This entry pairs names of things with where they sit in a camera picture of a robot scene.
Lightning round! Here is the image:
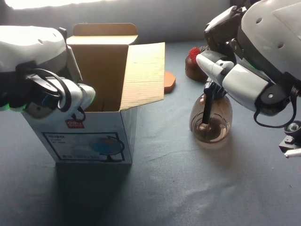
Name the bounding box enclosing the orange hexagon block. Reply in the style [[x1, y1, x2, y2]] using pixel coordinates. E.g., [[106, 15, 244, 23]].
[[164, 71, 177, 94]]

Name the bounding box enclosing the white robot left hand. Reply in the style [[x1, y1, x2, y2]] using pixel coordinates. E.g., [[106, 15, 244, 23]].
[[0, 25, 96, 121]]

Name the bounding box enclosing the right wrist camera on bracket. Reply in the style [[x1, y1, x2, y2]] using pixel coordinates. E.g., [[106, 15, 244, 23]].
[[278, 119, 301, 159]]

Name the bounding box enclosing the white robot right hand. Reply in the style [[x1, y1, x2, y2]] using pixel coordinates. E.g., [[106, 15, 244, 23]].
[[196, 0, 301, 117]]

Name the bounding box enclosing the grey table cloth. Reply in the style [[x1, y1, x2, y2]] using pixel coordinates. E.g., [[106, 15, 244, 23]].
[[0, 4, 301, 226]]

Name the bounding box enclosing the open cardboard box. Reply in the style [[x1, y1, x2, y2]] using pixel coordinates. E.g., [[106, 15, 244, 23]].
[[22, 23, 166, 166]]

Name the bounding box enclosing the brown transparent spray bottle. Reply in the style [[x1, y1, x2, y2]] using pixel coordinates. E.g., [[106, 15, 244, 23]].
[[189, 79, 233, 142]]

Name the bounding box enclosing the short black cable loop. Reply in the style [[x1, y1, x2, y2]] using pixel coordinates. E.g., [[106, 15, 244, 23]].
[[29, 69, 72, 112], [253, 86, 297, 129]]

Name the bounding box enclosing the chocolate toy cake with strawberry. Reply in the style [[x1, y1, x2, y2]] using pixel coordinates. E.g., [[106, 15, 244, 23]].
[[185, 46, 209, 82]]

